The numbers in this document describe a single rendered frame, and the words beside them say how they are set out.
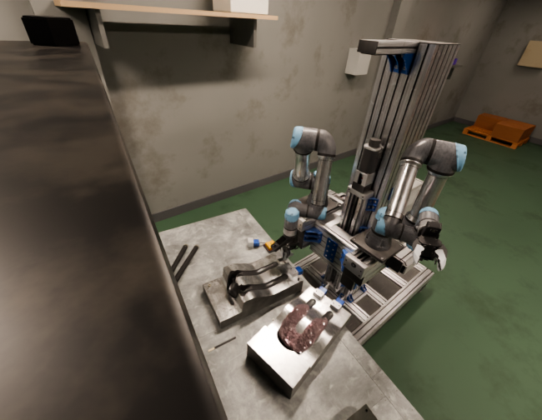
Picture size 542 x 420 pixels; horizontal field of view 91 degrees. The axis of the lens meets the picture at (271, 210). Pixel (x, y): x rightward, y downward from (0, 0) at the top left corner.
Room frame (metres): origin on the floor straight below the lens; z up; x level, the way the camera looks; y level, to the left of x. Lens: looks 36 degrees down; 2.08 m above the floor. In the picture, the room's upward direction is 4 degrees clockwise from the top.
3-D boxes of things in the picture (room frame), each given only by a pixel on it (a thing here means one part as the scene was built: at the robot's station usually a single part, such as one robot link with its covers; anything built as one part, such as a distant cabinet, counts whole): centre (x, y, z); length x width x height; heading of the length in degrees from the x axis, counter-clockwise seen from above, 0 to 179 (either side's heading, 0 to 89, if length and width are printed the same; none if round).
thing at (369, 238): (1.20, -0.64, 1.09); 0.15 x 0.15 x 0.10
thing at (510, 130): (6.53, -5.30, 0.21); 1.16 x 0.83 x 0.42; 40
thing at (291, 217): (1.15, -0.11, 1.20); 0.09 x 0.08 x 0.11; 170
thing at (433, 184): (1.14, -0.76, 1.41); 0.15 x 0.12 x 0.55; 66
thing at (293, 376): (0.72, -0.19, 0.86); 0.50 x 0.26 x 0.11; 140
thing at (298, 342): (0.72, -0.19, 0.90); 0.26 x 0.18 x 0.08; 140
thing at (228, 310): (0.97, 0.07, 0.87); 0.50 x 0.26 x 0.14; 123
